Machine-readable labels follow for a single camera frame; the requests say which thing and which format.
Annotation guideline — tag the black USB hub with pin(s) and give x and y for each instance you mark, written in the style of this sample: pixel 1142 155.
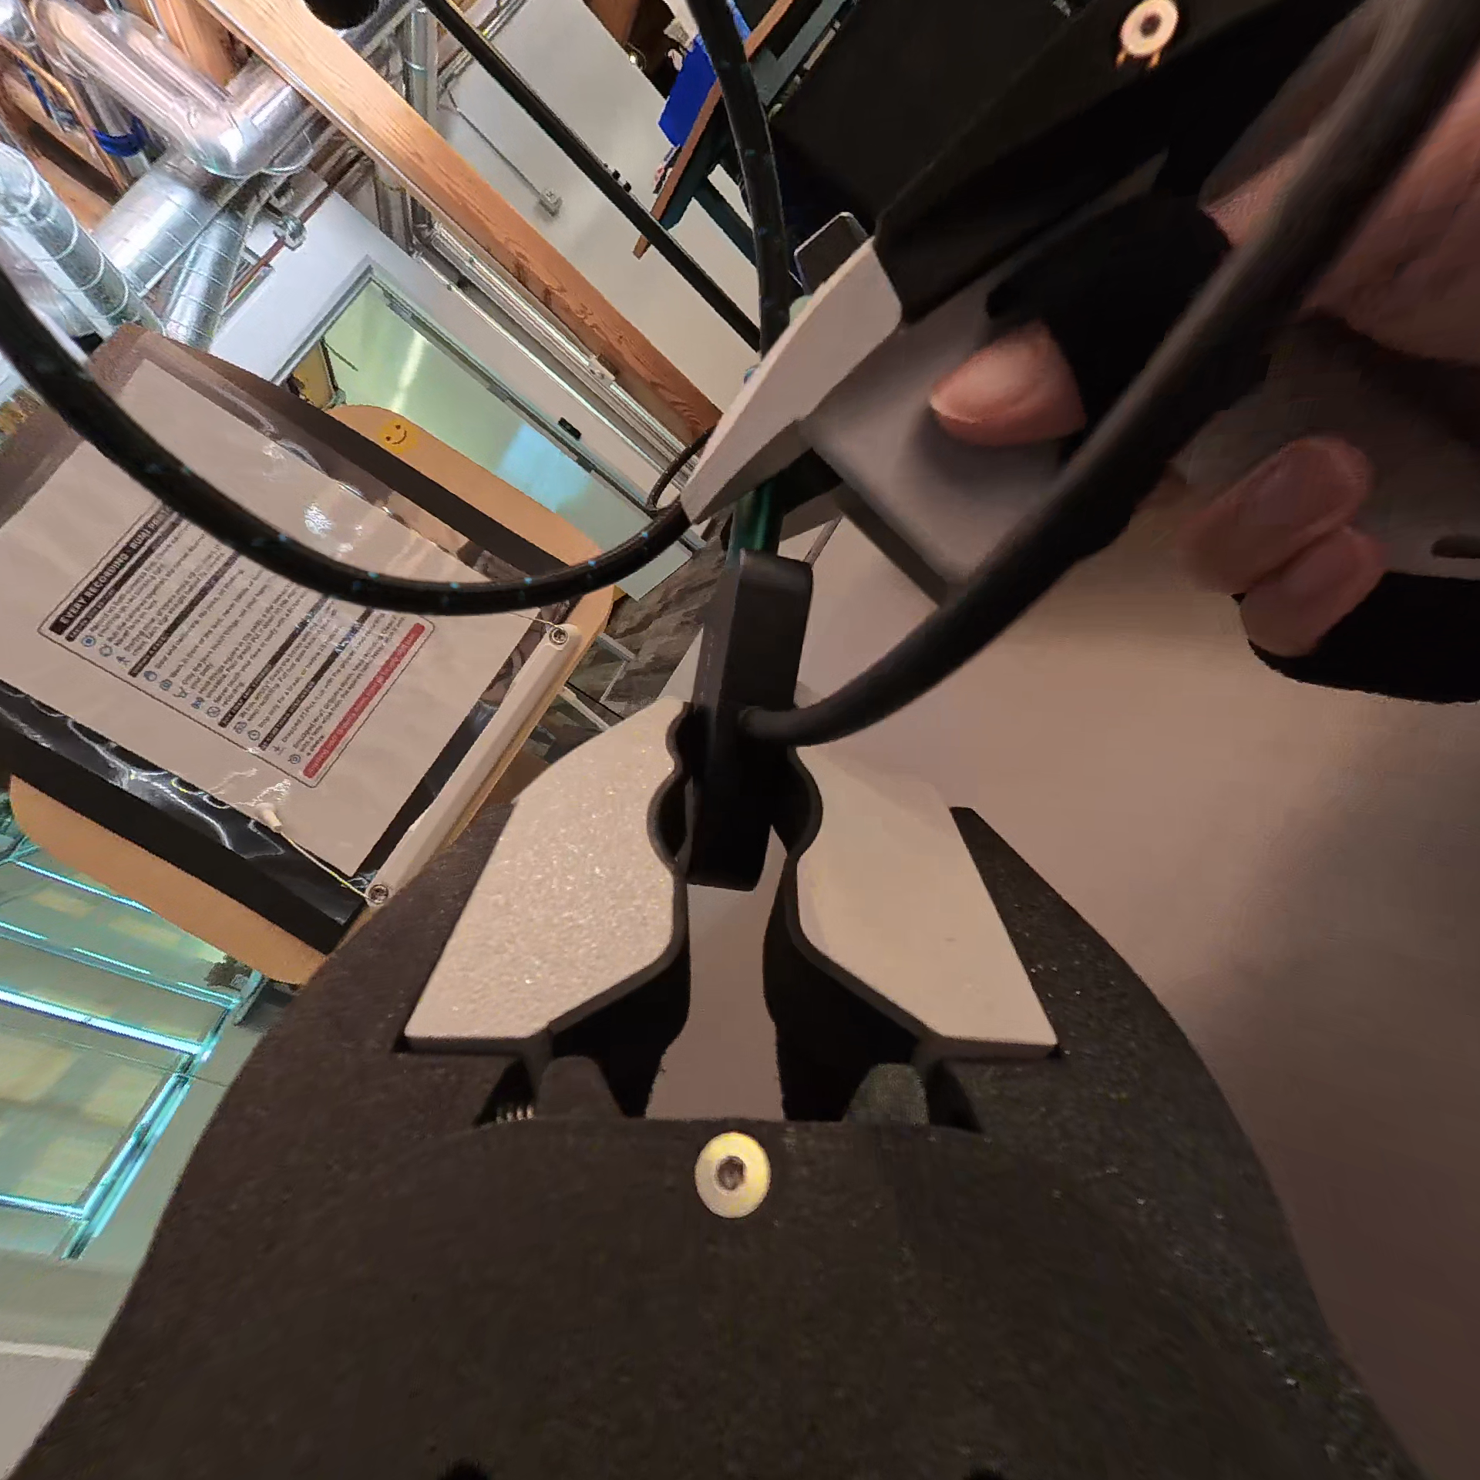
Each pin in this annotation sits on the black USB hub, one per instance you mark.
pixel 746 647

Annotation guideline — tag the blue storage bin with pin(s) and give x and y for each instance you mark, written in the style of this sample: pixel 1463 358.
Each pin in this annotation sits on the blue storage bin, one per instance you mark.
pixel 682 99

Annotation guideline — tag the wooden ceiling beam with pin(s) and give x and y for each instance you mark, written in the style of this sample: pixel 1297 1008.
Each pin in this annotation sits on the wooden ceiling beam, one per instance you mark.
pixel 462 191

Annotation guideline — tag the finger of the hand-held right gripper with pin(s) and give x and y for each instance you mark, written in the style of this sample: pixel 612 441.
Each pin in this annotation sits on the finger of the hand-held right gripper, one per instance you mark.
pixel 786 358

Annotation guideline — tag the wooden document stand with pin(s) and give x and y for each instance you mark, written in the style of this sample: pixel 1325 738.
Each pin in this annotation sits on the wooden document stand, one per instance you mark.
pixel 497 485

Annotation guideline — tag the person's right hand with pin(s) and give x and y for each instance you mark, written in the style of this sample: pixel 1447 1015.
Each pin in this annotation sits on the person's right hand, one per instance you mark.
pixel 1440 266

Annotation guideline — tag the yellow smiley sticker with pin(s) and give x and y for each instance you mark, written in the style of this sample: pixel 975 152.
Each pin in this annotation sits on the yellow smiley sticker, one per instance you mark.
pixel 395 435

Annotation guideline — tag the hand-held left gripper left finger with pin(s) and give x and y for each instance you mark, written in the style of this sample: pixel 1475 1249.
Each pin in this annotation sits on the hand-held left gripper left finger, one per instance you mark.
pixel 543 913

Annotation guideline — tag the printed instruction sheet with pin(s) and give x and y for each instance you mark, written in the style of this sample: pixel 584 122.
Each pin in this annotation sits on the printed instruction sheet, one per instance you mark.
pixel 347 740

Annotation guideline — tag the silver ventilation duct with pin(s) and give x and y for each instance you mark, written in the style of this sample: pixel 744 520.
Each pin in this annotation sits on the silver ventilation duct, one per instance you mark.
pixel 231 127

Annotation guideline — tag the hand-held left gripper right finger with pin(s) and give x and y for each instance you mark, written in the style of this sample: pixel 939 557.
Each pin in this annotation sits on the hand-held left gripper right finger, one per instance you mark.
pixel 925 925

